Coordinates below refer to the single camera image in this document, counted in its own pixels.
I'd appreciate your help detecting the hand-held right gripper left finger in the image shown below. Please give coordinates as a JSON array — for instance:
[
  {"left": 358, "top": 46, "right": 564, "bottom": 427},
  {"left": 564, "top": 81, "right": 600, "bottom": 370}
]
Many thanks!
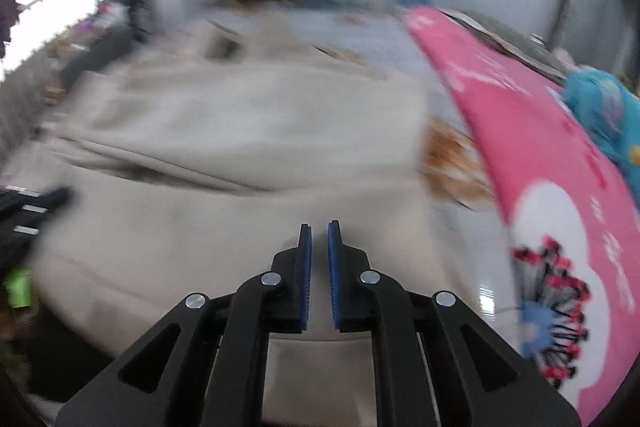
[{"left": 55, "top": 223, "right": 313, "bottom": 427}]

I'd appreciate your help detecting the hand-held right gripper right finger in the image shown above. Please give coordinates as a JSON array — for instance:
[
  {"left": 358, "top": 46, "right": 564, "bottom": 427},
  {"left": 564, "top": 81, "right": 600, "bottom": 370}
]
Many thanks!
[{"left": 327, "top": 220, "right": 583, "bottom": 427}]

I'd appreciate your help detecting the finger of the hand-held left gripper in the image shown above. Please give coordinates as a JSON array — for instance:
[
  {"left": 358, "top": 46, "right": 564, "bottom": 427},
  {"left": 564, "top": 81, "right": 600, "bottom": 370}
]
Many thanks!
[{"left": 0, "top": 186, "right": 72, "bottom": 268}]

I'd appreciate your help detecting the cream zip jacket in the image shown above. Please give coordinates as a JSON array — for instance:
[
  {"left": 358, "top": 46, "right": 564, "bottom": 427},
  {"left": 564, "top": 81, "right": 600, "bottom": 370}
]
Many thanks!
[{"left": 22, "top": 52, "right": 501, "bottom": 427}]

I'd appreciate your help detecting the green object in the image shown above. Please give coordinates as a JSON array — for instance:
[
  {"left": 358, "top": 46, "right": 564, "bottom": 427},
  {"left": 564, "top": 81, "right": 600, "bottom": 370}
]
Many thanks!
[{"left": 5, "top": 269, "right": 34, "bottom": 309}]

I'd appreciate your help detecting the black cabinet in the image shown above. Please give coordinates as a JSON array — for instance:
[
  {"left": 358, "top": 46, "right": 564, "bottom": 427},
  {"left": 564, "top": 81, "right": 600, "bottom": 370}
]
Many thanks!
[{"left": 60, "top": 27, "right": 146, "bottom": 78}]

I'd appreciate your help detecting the pink printed blanket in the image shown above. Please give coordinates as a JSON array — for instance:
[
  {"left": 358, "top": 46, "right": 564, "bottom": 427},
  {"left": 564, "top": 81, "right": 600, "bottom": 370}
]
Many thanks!
[{"left": 402, "top": 4, "right": 640, "bottom": 427}]

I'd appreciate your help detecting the blue plush cloth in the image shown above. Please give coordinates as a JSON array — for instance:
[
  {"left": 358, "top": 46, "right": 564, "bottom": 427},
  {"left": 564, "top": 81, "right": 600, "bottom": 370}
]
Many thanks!
[{"left": 562, "top": 67, "right": 640, "bottom": 178}]

